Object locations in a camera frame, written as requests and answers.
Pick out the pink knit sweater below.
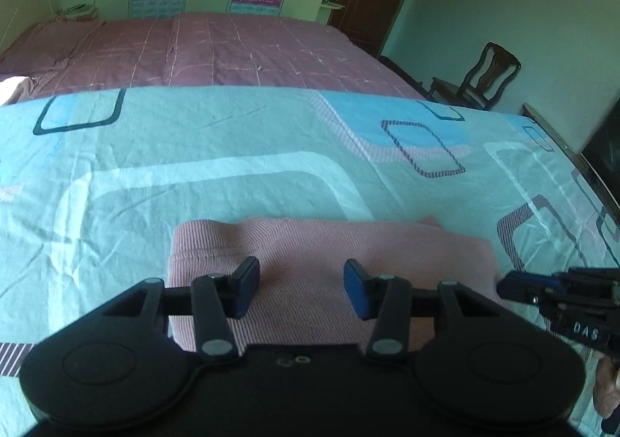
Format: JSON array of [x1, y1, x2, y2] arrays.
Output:
[[167, 215, 502, 353]]

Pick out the person's right hand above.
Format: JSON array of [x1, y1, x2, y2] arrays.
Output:
[[593, 354, 620, 421]]

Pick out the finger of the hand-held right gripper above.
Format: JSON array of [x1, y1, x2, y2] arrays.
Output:
[[496, 271, 571, 306]]

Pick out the dark television screen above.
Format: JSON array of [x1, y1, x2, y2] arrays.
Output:
[[580, 112, 620, 208]]

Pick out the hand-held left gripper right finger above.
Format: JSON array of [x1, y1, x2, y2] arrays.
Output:
[[343, 259, 509, 365]]

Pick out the dark wooden chair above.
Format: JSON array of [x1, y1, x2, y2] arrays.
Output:
[[429, 42, 522, 111]]

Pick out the pale cloth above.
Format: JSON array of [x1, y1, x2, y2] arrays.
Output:
[[0, 76, 36, 107]]

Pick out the pink checked bedspread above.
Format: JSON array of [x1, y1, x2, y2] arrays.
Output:
[[0, 12, 427, 101]]

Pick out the patterned light blue bedsheet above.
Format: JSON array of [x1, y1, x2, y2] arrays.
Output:
[[0, 87, 620, 437]]

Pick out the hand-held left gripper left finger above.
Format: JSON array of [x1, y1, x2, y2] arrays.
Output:
[[102, 256, 261, 365]]

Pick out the stack of books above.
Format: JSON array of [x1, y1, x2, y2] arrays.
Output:
[[54, 3, 100, 22]]

